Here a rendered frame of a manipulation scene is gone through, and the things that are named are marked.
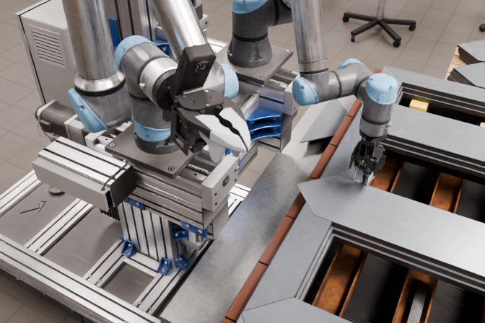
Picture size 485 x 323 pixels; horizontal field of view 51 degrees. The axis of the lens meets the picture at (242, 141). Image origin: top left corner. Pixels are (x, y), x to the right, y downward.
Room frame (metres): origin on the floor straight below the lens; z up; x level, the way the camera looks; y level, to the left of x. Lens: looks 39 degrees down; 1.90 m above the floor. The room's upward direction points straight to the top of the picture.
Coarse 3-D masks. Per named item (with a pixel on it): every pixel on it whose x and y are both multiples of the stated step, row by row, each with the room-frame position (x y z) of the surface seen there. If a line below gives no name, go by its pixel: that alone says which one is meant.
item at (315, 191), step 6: (312, 180) 1.09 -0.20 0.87; (318, 180) 1.09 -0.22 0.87; (324, 180) 1.09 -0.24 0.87; (330, 180) 1.09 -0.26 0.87; (312, 186) 1.07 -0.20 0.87; (318, 186) 1.07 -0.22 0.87; (324, 186) 1.07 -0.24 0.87; (330, 186) 1.07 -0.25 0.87; (306, 192) 1.04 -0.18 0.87; (312, 192) 1.04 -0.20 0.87; (318, 192) 1.04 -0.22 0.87; (324, 192) 1.04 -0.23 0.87; (306, 198) 1.02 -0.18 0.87; (312, 198) 1.02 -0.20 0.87; (318, 198) 1.02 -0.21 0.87; (312, 204) 1.00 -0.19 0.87; (318, 204) 1.00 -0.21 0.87; (312, 210) 0.97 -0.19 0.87
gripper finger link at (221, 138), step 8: (200, 120) 0.59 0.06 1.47; (208, 120) 0.59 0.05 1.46; (216, 120) 0.59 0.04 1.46; (216, 128) 0.57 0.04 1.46; (224, 128) 0.57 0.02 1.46; (216, 136) 0.56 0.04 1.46; (224, 136) 0.55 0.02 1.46; (232, 136) 0.55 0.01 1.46; (208, 144) 0.58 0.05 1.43; (216, 144) 0.56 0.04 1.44; (224, 144) 0.55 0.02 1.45; (232, 144) 0.54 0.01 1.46; (240, 144) 0.54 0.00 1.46; (216, 152) 0.56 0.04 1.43; (216, 160) 0.56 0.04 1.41
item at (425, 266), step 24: (408, 96) 1.60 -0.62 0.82; (432, 96) 1.57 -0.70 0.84; (456, 96) 1.54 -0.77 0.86; (384, 144) 1.30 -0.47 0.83; (408, 144) 1.28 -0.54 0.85; (456, 168) 1.20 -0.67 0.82; (480, 168) 1.17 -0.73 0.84; (336, 240) 0.91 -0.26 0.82; (360, 240) 0.89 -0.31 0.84; (312, 264) 0.80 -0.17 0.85; (408, 264) 0.82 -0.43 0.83; (432, 264) 0.81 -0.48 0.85; (480, 288) 0.75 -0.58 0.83
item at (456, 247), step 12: (456, 216) 0.95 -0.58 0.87; (444, 228) 0.91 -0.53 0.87; (456, 228) 0.91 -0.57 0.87; (468, 228) 0.91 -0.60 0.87; (444, 240) 0.87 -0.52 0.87; (456, 240) 0.87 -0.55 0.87; (468, 240) 0.87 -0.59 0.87; (444, 252) 0.83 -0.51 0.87; (456, 252) 0.83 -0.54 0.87; (468, 252) 0.83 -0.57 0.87; (456, 264) 0.79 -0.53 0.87; (468, 264) 0.79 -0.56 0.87
